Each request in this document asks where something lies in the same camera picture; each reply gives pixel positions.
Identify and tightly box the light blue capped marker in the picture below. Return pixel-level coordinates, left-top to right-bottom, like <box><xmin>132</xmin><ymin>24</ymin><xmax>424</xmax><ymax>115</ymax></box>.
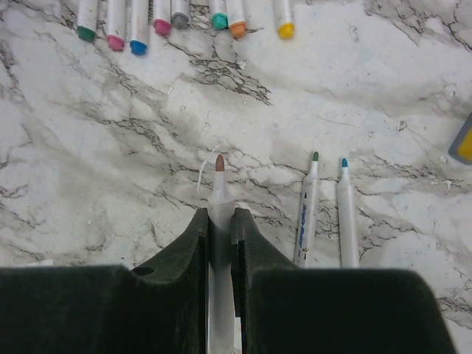
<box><xmin>336</xmin><ymin>158</ymin><xmax>359</xmax><ymax>268</ymax></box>

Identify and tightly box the dark green capped marker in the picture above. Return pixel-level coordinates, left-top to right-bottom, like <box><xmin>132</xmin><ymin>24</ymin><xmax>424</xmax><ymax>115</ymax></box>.
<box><xmin>77</xmin><ymin>0</ymin><xmax>99</xmax><ymax>42</ymax></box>

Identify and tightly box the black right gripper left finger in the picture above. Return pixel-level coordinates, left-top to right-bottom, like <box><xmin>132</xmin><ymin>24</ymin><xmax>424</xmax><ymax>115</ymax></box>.
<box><xmin>1</xmin><ymin>209</ymin><xmax>209</xmax><ymax>353</ymax></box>

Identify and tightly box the brown capped marker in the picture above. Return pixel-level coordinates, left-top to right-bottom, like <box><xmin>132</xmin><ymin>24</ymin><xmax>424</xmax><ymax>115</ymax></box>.
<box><xmin>208</xmin><ymin>155</ymin><xmax>235</xmax><ymax>353</ymax></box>

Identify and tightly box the yellow self-inking stamp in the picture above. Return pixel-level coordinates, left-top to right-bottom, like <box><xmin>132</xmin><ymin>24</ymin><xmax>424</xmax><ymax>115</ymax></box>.
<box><xmin>448</xmin><ymin>114</ymin><xmax>472</xmax><ymax>165</ymax></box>

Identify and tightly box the grey capped marker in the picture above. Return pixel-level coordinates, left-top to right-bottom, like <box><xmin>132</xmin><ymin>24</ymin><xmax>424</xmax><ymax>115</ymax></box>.
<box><xmin>171</xmin><ymin>0</ymin><xmax>190</xmax><ymax>30</ymax></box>

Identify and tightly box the peach capped marker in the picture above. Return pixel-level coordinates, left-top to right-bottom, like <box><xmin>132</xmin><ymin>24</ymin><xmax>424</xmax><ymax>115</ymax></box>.
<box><xmin>273</xmin><ymin>0</ymin><xmax>295</xmax><ymax>40</ymax></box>

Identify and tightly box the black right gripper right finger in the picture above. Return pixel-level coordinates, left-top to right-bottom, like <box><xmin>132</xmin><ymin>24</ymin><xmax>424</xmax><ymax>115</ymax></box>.
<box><xmin>232</xmin><ymin>208</ymin><xmax>456</xmax><ymax>353</ymax></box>

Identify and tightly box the pink capped marker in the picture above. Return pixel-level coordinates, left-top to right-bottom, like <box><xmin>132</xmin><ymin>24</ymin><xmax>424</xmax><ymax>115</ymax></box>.
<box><xmin>106</xmin><ymin>0</ymin><xmax>126</xmax><ymax>52</ymax></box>

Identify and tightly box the purple capped marker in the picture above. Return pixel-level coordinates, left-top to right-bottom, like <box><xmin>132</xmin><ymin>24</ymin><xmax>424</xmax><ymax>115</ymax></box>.
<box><xmin>153</xmin><ymin>0</ymin><xmax>171</xmax><ymax>36</ymax></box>

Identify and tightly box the yellow capped marker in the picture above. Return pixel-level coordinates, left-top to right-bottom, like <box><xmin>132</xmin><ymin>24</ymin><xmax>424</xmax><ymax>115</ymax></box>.
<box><xmin>226</xmin><ymin>0</ymin><xmax>246</xmax><ymax>38</ymax></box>

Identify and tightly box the teal capped marker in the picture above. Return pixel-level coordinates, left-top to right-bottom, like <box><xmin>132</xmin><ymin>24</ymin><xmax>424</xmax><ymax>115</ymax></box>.
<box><xmin>208</xmin><ymin>0</ymin><xmax>228</xmax><ymax>30</ymax></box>

